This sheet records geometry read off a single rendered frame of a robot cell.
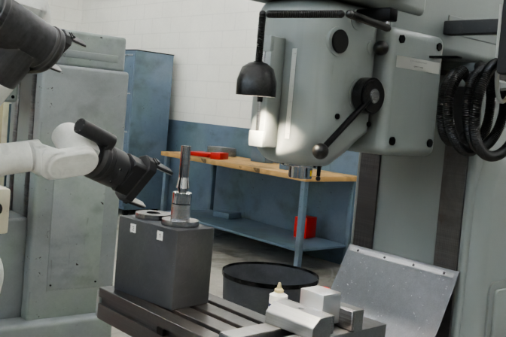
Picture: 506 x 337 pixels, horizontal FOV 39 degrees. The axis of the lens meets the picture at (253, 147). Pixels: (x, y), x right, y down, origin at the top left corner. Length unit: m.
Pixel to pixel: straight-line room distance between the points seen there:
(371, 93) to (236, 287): 2.10
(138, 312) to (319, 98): 0.70
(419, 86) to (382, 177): 0.34
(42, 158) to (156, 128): 7.34
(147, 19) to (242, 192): 3.00
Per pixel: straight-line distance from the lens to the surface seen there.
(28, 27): 1.36
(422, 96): 1.53
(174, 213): 1.71
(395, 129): 1.47
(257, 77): 1.25
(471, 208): 1.65
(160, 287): 1.71
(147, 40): 9.70
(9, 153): 1.51
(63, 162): 1.51
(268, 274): 3.74
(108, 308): 1.84
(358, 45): 1.40
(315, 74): 1.33
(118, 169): 1.60
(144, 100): 8.70
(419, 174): 1.71
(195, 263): 1.71
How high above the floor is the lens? 1.41
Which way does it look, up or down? 3 degrees down
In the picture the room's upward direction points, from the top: 5 degrees clockwise
